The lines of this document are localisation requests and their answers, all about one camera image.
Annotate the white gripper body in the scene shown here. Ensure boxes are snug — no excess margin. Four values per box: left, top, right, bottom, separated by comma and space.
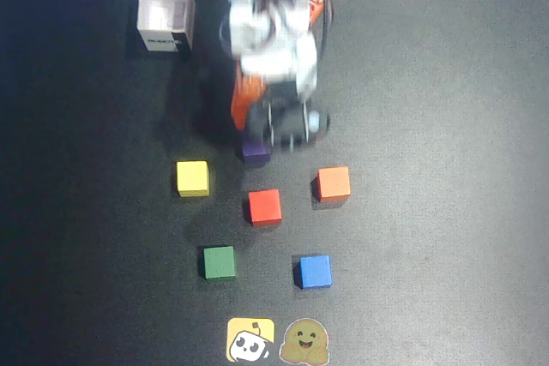
231, 27, 321, 99

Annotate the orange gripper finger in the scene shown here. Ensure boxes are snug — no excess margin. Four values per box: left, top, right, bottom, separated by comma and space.
230, 73, 268, 132

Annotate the purple wooden cube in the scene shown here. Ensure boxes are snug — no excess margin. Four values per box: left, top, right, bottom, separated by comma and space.
239, 134, 272, 165

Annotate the yellow wooden cube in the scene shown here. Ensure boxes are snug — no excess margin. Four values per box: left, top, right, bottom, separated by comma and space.
176, 160, 211, 199

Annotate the red wooden cube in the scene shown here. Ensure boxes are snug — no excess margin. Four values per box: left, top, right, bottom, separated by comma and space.
247, 189, 284, 228

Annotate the orange wooden cube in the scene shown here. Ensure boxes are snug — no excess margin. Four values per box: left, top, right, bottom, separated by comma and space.
311, 165, 352, 204

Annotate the green wooden cube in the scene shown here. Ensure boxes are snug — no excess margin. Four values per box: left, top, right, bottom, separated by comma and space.
202, 245, 238, 280

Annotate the blue wooden cube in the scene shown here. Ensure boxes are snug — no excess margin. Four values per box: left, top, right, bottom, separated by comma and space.
294, 254, 333, 290

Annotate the white open cardboard box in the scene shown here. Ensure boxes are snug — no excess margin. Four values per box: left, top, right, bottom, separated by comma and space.
136, 0, 196, 54

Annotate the black felt mat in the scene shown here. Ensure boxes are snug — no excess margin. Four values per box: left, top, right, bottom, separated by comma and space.
0, 0, 549, 366

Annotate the yellow robot face sticker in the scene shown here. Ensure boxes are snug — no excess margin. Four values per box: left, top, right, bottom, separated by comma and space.
226, 317, 276, 363

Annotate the hugging face emoji sticker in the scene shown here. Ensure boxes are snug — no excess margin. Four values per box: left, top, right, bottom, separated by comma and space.
279, 318, 330, 365

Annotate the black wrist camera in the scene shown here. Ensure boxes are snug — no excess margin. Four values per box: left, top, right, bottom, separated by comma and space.
244, 98, 332, 153

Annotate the black camera cable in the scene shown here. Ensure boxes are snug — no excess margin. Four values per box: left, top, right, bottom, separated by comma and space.
321, 0, 335, 57

